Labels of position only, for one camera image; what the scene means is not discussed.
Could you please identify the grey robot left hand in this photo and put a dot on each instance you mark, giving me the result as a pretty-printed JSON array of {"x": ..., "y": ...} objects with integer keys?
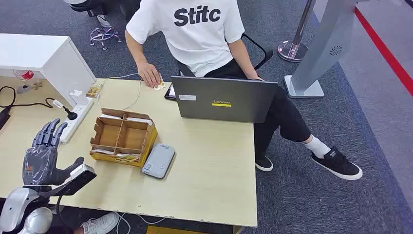
[{"x": 40, "y": 161}]

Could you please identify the white sneaker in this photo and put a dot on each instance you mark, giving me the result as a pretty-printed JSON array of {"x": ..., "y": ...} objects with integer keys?
[{"x": 100, "y": 223}]

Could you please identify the person's right forearm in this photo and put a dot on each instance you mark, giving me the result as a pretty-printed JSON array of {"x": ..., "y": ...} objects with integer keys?
[{"x": 137, "y": 51}]

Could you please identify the person's right hand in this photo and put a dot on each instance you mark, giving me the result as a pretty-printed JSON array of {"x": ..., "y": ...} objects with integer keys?
[{"x": 148, "y": 74}]

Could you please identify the grey kiosk stand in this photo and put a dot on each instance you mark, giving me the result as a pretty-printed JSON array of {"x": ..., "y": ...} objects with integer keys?
[{"x": 322, "y": 42}]

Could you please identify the grey card reader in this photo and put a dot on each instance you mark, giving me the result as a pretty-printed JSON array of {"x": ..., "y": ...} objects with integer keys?
[{"x": 158, "y": 161}]

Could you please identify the white room key card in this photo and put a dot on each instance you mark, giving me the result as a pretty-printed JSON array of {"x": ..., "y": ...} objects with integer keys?
[
  {"x": 139, "y": 120},
  {"x": 109, "y": 116}
]

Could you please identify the white cabinet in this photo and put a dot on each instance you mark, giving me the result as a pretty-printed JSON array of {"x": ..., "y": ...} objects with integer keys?
[{"x": 35, "y": 51}]

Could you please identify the chrome stanchion post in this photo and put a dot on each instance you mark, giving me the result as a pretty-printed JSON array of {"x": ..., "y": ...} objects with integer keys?
[{"x": 292, "y": 50}]

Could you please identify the chrome-base swivel chair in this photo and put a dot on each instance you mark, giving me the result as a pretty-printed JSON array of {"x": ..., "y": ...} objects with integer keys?
[{"x": 87, "y": 6}]

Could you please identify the cardboard divider box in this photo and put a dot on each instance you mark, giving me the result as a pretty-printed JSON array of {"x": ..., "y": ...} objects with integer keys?
[{"x": 109, "y": 135}]

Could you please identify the red-labelled plastic bottle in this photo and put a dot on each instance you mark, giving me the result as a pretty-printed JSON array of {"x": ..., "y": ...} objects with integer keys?
[{"x": 24, "y": 75}]

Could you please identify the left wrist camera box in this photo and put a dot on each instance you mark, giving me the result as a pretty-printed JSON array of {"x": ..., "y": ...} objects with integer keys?
[{"x": 80, "y": 179}]

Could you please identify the yellow box under table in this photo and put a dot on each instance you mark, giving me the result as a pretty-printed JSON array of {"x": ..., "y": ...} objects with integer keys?
[{"x": 167, "y": 230}]

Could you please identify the small grey round object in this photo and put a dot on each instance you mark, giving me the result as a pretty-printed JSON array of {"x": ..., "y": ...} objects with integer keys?
[{"x": 23, "y": 89}]

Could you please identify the person's left forearm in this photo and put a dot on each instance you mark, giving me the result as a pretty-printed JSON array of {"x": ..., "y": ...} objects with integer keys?
[{"x": 243, "y": 59}]

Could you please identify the black office chair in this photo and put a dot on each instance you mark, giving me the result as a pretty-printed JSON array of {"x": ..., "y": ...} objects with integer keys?
[{"x": 266, "y": 53}]

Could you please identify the black smartphone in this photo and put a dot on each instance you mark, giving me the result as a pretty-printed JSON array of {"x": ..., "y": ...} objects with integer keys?
[{"x": 170, "y": 93}]

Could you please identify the small yellow-brown card pack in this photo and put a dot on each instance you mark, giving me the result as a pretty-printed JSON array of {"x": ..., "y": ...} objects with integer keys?
[{"x": 93, "y": 91}]

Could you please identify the small wooden figure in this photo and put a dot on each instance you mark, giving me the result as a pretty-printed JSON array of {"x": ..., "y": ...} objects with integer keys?
[{"x": 37, "y": 85}]

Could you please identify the black power adapter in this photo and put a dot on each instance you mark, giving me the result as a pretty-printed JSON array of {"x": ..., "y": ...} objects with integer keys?
[{"x": 4, "y": 118}]

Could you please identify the person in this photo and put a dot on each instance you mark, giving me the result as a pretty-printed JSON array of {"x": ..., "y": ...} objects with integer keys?
[{"x": 200, "y": 42}]

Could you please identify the white charger adapter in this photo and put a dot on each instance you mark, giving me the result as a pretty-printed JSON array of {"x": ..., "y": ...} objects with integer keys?
[{"x": 77, "y": 97}]

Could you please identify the white power strip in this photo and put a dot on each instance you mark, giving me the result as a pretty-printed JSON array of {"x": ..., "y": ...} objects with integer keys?
[{"x": 75, "y": 121}]

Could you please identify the grey Lenovo laptop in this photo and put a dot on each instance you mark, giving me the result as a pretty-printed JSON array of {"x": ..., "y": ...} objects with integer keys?
[{"x": 226, "y": 100}]

